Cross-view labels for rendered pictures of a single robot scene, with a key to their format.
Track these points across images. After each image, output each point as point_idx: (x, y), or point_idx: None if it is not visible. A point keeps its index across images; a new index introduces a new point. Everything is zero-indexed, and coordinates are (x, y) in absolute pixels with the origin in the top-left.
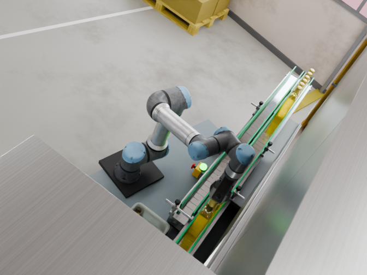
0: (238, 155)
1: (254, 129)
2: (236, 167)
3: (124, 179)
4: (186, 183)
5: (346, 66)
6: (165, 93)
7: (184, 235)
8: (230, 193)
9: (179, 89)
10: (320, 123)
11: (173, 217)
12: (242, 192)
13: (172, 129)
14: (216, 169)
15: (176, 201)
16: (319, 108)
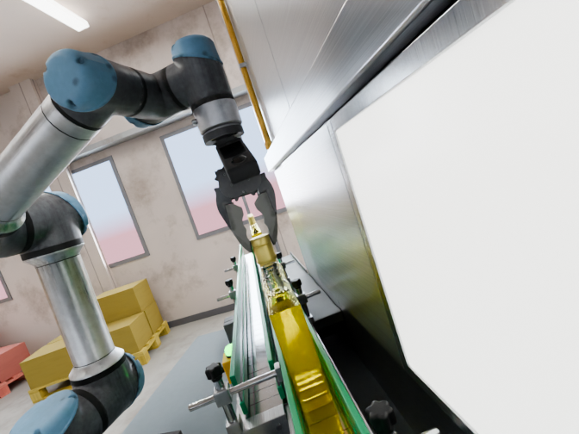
0: (182, 48)
1: (254, 282)
2: (206, 79)
3: None
4: (233, 400)
5: (230, 34)
6: None
7: (308, 426)
8: (264, 176)
9: None
10: None
11: (248, 429)
12: (312, 307)
13: (9, 154)
14: (251, 327)
15: (208, 368)
16: (261, 110)
